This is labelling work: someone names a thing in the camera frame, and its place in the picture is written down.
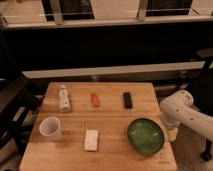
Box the white plastic cup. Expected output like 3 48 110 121
39 117 62 141

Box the black chair left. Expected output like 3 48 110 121
0 77 42 154

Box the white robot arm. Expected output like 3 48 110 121
159 90 213 141

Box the green ceramic bowl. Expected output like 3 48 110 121
127 118 164 156

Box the white rectangular block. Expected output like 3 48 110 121
84 130 99 151

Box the black rectangular block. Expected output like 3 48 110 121
123 92 133 109

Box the orange carrot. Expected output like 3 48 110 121
91 93 100 107

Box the white window sill ledge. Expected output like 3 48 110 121
23 61 204 79

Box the small white bottle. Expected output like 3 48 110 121
59 85 70 112

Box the black chair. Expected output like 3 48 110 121
179 48 213 162
0 77 42 154

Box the black chair right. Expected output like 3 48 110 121
179 48 213 162

